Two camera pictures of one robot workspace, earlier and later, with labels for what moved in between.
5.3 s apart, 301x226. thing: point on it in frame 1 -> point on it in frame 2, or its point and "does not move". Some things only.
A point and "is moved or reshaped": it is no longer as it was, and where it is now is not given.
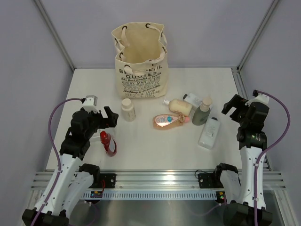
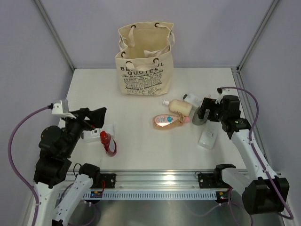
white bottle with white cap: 128,110 is moved or reshaped
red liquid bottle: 105,139 does not move
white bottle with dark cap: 192,99 does not move
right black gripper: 237,102 -> 208,103
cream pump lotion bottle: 178,107 does not move
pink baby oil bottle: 164,121 does not move
